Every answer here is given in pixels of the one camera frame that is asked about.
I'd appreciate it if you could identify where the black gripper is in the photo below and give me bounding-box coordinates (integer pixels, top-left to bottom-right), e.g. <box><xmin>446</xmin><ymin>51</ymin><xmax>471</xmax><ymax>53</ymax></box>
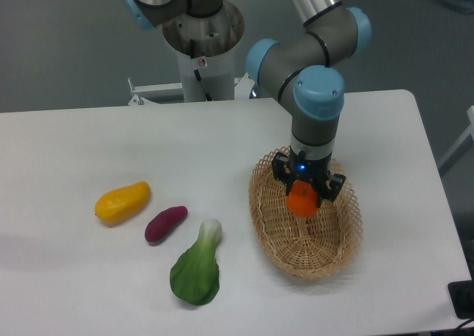
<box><xmin>271</xmin><ymin>149</ymin><xmax>346</xmax><ymax>207</ymax></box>

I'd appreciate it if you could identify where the orange fruit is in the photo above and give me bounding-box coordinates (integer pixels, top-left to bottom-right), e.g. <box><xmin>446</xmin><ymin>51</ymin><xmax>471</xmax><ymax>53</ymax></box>
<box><xmin>287</xmin><ymin>181</ymin><xmax>319</xmax><ymax>218</ymax></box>

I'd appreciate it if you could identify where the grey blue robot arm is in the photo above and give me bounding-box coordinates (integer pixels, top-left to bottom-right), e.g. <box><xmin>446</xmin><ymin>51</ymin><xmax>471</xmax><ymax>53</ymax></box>
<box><xmin>124</xmin><ymin>0</ymin><xmax>372</xmax><ymax>211</ymax></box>

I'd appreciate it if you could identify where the woven wicker basket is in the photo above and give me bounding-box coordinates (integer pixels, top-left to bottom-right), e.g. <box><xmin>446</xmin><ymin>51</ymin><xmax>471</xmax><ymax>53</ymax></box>
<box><xmin>248</xmin><ymin>147</ymin><xmax>363</xmax><ymax>280</ymax></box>

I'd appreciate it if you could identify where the green bok choy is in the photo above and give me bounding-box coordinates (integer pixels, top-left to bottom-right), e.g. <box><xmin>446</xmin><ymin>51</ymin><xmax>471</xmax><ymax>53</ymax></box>
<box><xmin>170</xmin><ymin>219</ymin><xmax>222</xmax><ymax>306</ymax></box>

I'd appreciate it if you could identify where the purple sweet potato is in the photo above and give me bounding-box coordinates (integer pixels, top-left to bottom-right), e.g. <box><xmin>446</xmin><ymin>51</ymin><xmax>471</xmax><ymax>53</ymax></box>
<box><xmin>144</xmin><ymin>206</ymin><xmax>188</xmax><ymax>243</ymax></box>

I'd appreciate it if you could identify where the yellow mango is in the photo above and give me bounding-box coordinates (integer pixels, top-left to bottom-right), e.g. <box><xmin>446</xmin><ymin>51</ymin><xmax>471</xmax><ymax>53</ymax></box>
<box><xmin>95</xmin><ymin>181</ymin><xmax>151</xmax><ymax>226</ymax></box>

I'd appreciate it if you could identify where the black device at table edge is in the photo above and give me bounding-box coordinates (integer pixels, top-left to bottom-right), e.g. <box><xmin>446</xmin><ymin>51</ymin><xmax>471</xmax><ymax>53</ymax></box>
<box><xmin>447</xmin><ymin>280</ymin><xmax>473</xmax><ymax>320</ymax></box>

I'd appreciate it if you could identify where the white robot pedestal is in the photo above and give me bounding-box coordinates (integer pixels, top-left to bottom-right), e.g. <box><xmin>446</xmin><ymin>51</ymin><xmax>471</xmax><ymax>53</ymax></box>
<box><xmin>127</xmin><ymin>1</ymin><xmax>256</xmax><ymax>106</ymax></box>

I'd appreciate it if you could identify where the white frame at right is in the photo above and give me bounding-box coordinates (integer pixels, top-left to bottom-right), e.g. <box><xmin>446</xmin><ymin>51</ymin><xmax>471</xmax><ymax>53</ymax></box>
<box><xmin>438</xmin><ymin>106</ymin><xmax>473</xmax><ymax>176</ymax></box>

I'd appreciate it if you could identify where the black cable on pedestal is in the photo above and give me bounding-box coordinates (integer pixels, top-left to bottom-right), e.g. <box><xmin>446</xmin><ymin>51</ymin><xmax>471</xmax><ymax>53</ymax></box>
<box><xmin>189</xmin><ymin>39</ymin><xmax>214</xmax><ymax>102</ymax></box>

